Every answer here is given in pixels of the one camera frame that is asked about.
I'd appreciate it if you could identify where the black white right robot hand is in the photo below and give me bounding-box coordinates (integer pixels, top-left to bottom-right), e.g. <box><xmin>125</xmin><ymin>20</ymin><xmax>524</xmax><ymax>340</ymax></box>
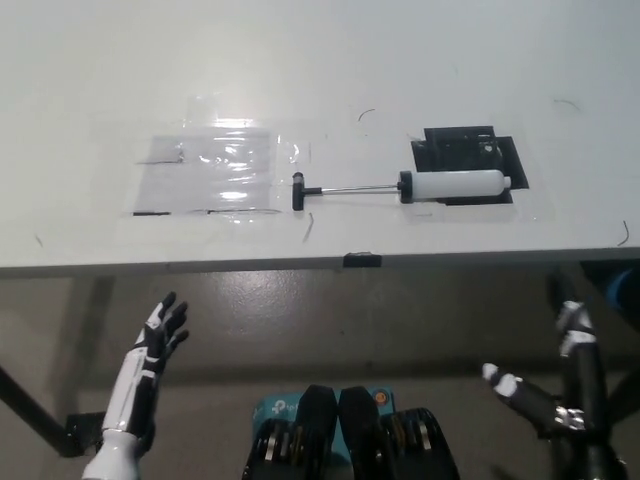
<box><xmin>481</xmin><ymin>272</ymin><xmax>614</xmax><ymax>442</ymax></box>

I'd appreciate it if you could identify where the blue round object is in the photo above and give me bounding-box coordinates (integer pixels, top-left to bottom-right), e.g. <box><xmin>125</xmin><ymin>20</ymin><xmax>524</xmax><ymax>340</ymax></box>
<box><xmin>606</xmin><ymin>269</ymin><xmax>640</xmax><ymax>312</ymax></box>

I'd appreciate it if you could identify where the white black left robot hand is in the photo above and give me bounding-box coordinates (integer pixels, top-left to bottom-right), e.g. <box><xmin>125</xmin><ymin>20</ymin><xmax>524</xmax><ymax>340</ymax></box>
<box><xmin>102</xmin><ymin>291</ymin><xmax>192</xmax><ymax>436</ymax></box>

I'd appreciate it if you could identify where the black tape strip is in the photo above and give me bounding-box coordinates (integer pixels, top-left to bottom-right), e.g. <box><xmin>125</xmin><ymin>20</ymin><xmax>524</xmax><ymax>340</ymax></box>
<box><xmin>342</xmin><ymin>252</ymin><xmax>383</xmax><ymax>268</ymax></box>

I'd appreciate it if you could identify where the black table foot plate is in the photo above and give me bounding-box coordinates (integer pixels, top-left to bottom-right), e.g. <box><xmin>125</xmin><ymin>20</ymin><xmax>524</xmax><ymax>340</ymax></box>
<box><xmin>63</xmin><ymin>411</ymin><xmax>109</xmax><ymax>458</ymax></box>

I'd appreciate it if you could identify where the clear plastic film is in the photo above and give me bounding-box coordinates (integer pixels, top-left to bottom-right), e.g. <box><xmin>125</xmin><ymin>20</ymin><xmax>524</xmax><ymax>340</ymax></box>
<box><xmin>118</xmin><ymin>91</ymin><xmax>313</xmax><ymax>220</ymax></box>

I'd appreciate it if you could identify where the black diagonal table leg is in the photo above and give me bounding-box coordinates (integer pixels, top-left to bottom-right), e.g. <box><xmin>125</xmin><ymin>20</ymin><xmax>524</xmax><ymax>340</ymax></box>
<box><xmin>0</xmin><ymin>363</ymin><xmax>76</xmax><ymax>459</ymax></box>

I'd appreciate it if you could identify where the teal router box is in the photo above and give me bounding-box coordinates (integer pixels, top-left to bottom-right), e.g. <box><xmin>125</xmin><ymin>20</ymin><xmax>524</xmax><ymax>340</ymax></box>
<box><xmin>251</xmin><ymin>384</ymin><xmax>399</xmax><ymax>457</ymax></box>

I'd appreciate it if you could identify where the small white air pump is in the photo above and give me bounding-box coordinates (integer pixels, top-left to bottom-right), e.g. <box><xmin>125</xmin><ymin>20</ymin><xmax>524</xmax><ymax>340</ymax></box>
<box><xmin>291</xmin><ymin>168</ymin><xmax>513</xmax><ymax>212</ymax></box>

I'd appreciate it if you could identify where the black ribbed robot torso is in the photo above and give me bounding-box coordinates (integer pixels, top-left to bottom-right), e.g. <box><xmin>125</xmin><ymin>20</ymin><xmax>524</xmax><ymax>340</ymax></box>
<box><xmin>242</xmin><ymin>383</ymin><xmax>462</xmax><ymax>480</ymax></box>

